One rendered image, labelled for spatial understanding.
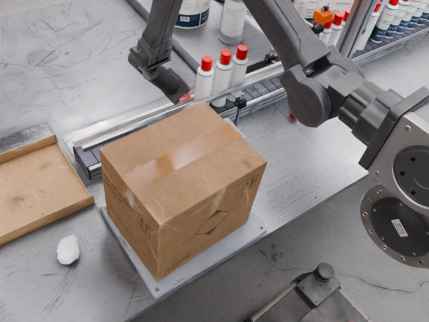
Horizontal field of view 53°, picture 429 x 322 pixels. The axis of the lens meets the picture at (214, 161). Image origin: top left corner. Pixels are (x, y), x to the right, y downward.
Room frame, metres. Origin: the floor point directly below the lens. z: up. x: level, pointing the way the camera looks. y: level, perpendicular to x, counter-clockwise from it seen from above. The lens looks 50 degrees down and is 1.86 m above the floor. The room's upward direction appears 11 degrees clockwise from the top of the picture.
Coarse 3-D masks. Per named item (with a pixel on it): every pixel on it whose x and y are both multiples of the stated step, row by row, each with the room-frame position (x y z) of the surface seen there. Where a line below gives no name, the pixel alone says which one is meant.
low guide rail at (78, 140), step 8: (280, 64) 1.32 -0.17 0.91; (256, 72) 1.24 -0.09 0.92; (264, 72) 1.26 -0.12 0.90; (192, 96) 1.05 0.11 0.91; (168, 104) 0.99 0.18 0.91; (144, 112) 0.94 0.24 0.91; (152, 112) 0.95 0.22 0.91; (160, 112) 0.97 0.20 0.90; (128, 120) 0.89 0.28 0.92; (136, 120) 0.91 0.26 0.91; (104, 128) 0.84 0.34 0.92; (112, 128) 0.85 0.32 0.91; (120, 128) 0.87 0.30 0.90; (80, 136) 0.80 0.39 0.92; (88, 136) 0.80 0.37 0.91; (96, 136) 0.82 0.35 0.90
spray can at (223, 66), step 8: (224, 56) 1.07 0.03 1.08; (216, 64) 1.08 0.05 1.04; (224, 64) 1.07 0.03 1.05; (216, 72) 1.07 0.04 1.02; (224, 72) 1.06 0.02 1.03; (216, 80) 1.06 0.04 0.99; (224, 80) 1.06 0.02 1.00; (216, 88) 1.06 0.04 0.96; (224, 88) 1.06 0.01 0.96; (216, 104) 1.06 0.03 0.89; (224, 104) 1.07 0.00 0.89
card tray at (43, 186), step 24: (24, 144) 0.76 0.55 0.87; (48, 144) 0.80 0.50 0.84; (0, 168) 0.69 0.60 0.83; (24, 168) 0.71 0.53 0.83; (48, 168) 0.72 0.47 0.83; (72, 168) 0.74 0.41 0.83; (0, 192) 0.61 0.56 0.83; (24, 192) 0.63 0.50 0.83; (48, 192) 0.64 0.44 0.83; (72, 192) 0.65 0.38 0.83; (0, 216) 0.54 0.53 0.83; (24, 216) 0.55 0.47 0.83; (48, 216) 0.55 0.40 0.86; (0, 240) 0.47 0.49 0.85
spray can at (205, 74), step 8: (208, 56) 1.05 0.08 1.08; (208, 64) 1.02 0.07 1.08; (200, 72) 1.02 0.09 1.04; (208, 72) 1.02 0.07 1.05; (200, 80) 1.01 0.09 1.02; (208, 80) 1.02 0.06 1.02; (200, 88) 1.01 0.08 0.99; (208, 88) 1.02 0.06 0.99; (200, 96) 1.01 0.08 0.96; (208, 96) 1.02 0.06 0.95; (208, 104) 1.03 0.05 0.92
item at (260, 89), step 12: (396, 36) 1.71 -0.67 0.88; (372, 48) 1.59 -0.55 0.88; (264, 84) 1.22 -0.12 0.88; (276, 84) 1.24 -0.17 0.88; (252, 96) 1.15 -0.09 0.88; (216, 108) 1.06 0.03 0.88; (228, 108) 1.07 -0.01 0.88; (84, 144) 0.80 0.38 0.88; (84, 156) 0.75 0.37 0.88; (96, 156) 0.76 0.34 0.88
